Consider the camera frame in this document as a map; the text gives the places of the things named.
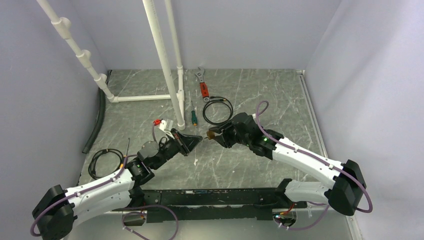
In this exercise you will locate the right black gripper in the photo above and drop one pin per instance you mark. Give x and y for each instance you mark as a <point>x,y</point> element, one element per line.
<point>224,139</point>

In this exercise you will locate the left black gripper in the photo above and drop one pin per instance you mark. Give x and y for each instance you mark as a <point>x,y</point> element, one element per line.
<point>185,143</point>

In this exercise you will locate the small brass padlock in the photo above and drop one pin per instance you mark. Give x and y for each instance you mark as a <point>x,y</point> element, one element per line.
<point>210,135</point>

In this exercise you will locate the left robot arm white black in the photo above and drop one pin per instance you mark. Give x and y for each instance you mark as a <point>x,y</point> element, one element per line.
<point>59,210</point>

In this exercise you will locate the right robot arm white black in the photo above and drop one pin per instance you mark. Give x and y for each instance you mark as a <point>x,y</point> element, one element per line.
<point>341,185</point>

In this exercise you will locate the black foam tube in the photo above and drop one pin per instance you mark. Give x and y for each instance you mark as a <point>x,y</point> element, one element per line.
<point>98,122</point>

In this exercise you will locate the green handle screwdriver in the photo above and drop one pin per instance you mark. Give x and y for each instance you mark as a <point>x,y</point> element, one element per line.
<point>194,119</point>

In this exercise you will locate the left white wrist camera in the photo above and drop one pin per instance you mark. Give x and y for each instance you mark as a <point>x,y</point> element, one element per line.
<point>165,125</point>

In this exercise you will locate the white pvc pipe frame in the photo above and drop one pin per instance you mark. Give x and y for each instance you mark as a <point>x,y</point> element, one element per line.
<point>177,96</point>

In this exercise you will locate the red handle adjustable wrench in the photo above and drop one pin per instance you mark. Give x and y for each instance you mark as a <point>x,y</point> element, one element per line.
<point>203,87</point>

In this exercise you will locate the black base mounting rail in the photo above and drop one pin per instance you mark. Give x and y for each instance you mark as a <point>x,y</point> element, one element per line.
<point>261,204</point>

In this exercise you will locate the aluminium rail right edge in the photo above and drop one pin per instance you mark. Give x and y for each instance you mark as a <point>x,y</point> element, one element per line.
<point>351,220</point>

